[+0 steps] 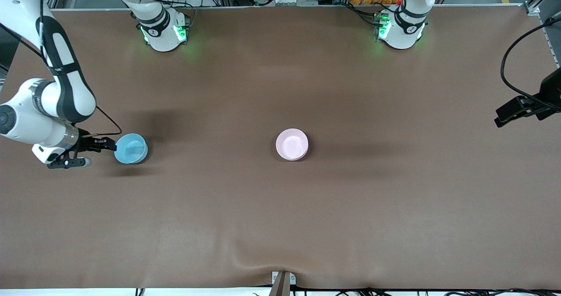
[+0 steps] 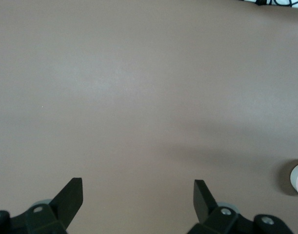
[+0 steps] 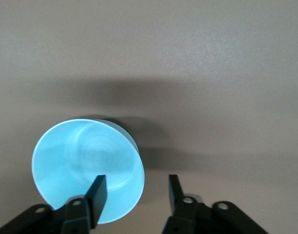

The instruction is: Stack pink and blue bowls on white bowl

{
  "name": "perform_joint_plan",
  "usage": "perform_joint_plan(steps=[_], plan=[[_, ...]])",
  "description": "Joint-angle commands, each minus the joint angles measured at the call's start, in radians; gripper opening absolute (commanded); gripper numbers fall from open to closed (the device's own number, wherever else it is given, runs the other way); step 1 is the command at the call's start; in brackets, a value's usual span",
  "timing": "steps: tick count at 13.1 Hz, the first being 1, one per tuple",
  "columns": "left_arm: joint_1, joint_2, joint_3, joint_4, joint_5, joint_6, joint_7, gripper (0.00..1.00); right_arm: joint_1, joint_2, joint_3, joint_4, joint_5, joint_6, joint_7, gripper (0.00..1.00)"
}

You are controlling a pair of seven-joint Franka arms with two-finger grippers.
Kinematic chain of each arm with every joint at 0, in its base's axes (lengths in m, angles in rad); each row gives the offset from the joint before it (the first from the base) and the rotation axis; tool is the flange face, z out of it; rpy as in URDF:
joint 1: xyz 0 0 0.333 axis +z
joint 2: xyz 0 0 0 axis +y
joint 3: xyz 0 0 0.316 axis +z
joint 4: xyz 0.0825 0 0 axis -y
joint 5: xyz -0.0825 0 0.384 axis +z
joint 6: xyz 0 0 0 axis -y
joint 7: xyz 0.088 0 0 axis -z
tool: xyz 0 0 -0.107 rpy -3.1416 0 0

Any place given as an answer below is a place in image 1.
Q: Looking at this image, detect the blue bowl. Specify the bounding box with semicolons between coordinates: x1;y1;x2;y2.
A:
114;133;149;164

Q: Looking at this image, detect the pink bowl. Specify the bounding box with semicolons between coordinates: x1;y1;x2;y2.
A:
276;128;309;161

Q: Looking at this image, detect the brown table cover sheet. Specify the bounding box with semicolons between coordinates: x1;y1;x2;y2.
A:
0;6;561;290

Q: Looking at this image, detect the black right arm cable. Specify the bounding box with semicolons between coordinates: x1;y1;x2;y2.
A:
88;105;123;136

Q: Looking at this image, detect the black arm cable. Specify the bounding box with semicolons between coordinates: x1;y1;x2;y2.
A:
501;18;561;101
88;105;123;136

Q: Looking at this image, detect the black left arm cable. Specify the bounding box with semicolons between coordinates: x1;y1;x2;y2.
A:
501;18;561;101

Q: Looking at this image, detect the grey metal clamp bracket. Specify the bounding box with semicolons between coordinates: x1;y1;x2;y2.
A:
272;271;297;296

